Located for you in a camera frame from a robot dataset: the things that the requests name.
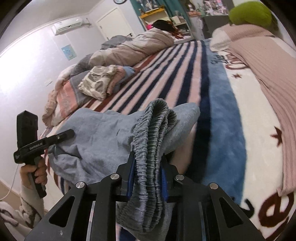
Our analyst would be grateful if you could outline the striped plush bed blanket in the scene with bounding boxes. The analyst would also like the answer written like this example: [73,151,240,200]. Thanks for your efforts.
[43,37,295,240]

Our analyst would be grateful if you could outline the white air conditioner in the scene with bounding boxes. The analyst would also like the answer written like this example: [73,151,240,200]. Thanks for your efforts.
[52,17,91,36]

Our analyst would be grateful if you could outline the left forearm fuzzy sleeve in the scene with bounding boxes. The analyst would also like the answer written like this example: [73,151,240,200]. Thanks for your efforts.
[0,184,47,237]

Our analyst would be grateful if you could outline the yellow shelf cabinet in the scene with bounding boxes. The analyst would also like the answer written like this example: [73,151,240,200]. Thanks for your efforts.
[139,6,171,30]

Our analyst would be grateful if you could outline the grey beige plaid comforter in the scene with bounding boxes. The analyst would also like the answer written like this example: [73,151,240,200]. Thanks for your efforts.
[69,28,174,77]

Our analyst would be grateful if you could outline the white door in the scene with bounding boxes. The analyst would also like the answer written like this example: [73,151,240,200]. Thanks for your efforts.
[96,8,135,40]

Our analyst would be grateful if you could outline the grey-blue pants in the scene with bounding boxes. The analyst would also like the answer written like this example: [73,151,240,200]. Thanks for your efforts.
[48,98,200,240]

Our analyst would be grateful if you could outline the dark bookshelf with items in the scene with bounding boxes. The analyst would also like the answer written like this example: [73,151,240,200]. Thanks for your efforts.
[184,0,234,40]

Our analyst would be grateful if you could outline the small blue wall poster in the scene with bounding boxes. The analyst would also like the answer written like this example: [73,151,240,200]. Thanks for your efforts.
[61,45,77,61]

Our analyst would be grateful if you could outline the teal curtain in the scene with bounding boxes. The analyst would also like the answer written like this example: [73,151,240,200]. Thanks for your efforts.
[130,0,191,26]

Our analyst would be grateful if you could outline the green plush toy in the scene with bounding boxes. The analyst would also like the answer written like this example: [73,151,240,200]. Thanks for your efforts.
[229,1,278,29]

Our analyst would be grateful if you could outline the beige grey patterned folded sheet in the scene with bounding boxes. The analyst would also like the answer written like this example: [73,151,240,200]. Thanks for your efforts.
[78,65,126,101]

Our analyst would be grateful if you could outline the pink ribbed pillow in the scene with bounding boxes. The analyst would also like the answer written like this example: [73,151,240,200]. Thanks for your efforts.
[210,24,274,52]

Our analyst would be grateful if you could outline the pink ribbed bed cover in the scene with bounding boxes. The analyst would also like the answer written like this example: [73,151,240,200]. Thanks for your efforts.
[228,36,295,196]

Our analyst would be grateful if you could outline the round wall clock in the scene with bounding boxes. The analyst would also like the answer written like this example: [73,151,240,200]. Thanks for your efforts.
[113,0,127,4]

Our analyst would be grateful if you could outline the person left hand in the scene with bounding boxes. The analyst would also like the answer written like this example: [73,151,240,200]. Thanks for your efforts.
[20,158,48,189]

